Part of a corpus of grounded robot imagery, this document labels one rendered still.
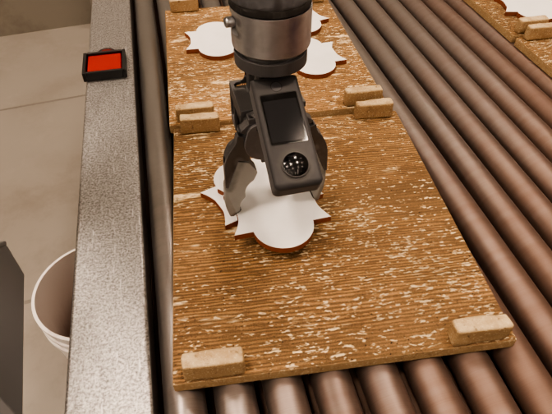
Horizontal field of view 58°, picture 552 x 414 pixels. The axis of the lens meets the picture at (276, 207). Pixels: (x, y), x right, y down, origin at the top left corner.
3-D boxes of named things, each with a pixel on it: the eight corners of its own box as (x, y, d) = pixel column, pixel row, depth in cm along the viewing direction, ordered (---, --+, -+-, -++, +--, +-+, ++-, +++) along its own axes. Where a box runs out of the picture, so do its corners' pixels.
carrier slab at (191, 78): (170, 134, 78) (168, 126, 77) (166, 17, 106) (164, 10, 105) (386, 112, 82) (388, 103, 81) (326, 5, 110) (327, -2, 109)
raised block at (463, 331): (451, 348, 50) (458, 333, 48) (444, 332, 52) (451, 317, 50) (507, 341, 51) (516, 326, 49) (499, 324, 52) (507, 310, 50)
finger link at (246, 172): (226, 189, 64) (253, 131, 59) (235, 222, 60) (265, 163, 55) (203, 186, 63) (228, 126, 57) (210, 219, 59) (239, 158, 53)
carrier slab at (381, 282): (174, 393, 49) (172, 385, 48) (175, 136, 77) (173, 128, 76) (512, 347, 52) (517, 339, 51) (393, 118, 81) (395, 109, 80)
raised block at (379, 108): (355, 121, 78) (357, 105, 76) (352, 113, 79) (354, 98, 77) (393, 117, 78) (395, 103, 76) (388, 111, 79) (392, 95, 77)
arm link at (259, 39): (324, 15, 43) (231, 25, 42) (320, 62, 46) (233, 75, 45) (298, -19, 48) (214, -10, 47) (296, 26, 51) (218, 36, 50)
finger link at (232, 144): (248, 183, 59) (278, 123, 54) (251, 193, 57) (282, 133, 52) (210, 177, 56) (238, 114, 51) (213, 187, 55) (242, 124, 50)
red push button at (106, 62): (89, 79, 90) (86, 72, 89) (89, 62, 94) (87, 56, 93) (122, 75, 91) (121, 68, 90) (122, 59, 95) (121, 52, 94)
